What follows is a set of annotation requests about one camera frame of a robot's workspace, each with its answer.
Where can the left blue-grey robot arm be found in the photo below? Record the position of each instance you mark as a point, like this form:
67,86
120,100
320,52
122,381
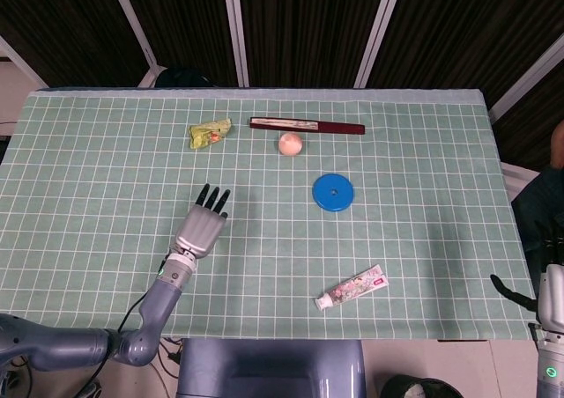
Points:
154,301

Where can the floral hand cream tube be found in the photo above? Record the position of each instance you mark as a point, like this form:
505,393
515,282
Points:
357,285

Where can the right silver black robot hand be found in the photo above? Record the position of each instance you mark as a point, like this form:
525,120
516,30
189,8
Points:
553,297

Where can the peach coloured ball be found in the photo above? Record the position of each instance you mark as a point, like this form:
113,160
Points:
291,145

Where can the black trash bin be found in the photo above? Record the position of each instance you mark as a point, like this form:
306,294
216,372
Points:
396,389

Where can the dark red folded fan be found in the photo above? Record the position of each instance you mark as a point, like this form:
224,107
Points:
335,127

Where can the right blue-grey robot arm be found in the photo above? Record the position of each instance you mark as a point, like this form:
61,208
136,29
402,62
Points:
551,363

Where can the person in dark clothes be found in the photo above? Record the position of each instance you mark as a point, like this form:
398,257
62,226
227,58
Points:
537,204

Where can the white metal rack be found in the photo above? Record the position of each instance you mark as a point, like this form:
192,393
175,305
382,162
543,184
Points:
513,173

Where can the green checked tablecloth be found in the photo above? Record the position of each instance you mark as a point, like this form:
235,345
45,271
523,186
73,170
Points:
396,239

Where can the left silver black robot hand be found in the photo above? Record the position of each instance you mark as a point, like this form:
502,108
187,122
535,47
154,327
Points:
200,233

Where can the blue disc with hole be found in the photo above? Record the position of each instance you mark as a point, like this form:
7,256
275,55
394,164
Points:
326,200

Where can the black object behind table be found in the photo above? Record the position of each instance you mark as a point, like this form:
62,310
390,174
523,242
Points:
180,78

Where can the blue-grey robot torso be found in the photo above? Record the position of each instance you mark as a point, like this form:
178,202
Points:
264,363

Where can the white partition frame post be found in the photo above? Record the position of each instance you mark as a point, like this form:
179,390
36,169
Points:
383,19
529,76
131,19
22,68
233,19

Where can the green snack packet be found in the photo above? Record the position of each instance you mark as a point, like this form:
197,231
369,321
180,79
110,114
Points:
209,134

